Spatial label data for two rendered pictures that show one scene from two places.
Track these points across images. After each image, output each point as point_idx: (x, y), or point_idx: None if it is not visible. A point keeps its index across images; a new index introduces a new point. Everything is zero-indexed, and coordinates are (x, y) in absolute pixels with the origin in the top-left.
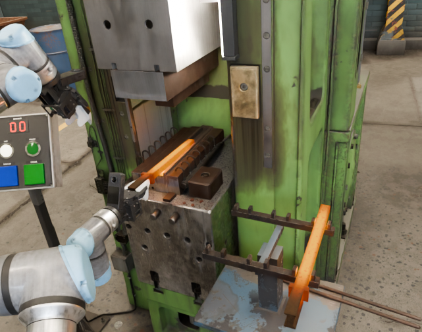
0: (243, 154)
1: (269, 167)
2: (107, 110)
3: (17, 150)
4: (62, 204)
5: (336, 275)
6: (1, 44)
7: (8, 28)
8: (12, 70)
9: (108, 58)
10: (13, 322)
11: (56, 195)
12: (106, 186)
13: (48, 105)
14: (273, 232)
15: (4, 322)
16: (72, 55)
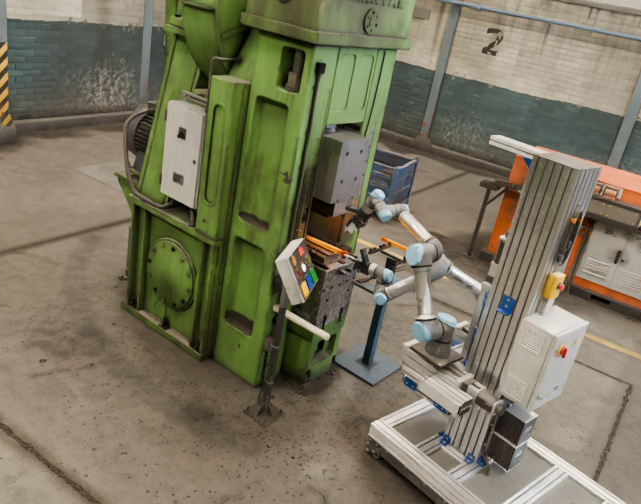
0: (344, 231)
1: (351, 233)
2: (297, 230)
3: (305, 265)
4: (53, 401)
5: None
6: (382, 198)
7: (378, 191)
8: (405, 205)
9: (336, 197)
10: (230, 448)
11: (23, 404)
12: (281, 285)
13: (365, 222)
14: (386, 252)
15: (227, 453)
16: (289, 201)
